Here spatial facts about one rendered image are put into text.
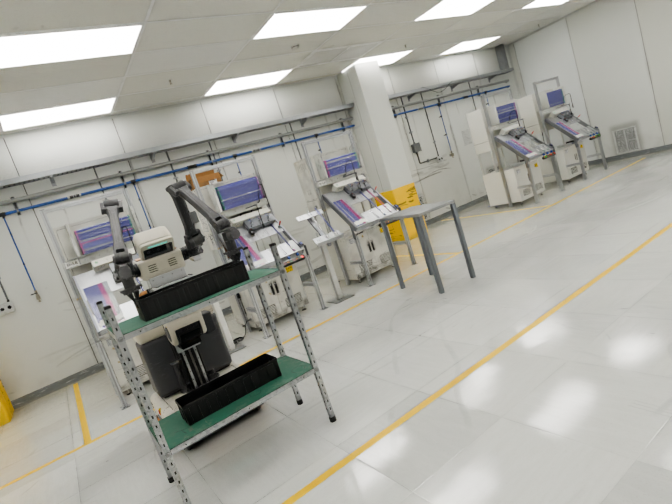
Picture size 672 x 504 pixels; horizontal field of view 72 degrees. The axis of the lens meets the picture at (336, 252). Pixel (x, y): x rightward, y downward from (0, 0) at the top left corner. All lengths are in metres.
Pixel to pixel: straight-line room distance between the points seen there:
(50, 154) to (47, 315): 1.93
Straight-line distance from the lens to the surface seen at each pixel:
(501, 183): 8.39
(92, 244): 4.95
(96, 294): 4.77
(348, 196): 5.91
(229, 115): 7.18
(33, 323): 6.47
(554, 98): 9.74
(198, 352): 3.39
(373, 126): 7.74
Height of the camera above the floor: 1.31
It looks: 8 degrees down
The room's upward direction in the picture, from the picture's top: 18 degrees counter-clockwise
